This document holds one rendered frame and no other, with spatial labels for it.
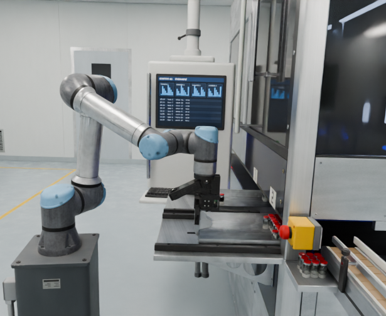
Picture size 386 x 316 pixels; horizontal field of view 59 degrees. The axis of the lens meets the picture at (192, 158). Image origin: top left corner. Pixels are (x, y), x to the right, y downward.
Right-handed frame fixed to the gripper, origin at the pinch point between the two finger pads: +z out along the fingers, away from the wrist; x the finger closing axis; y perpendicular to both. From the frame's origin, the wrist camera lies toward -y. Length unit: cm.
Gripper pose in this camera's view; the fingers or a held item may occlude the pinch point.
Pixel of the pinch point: (195, 231)
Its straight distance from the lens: 117.8
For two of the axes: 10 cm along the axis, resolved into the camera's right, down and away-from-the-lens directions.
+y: 10.0, 0.4, 0.1
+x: 0.0, -1.8, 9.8
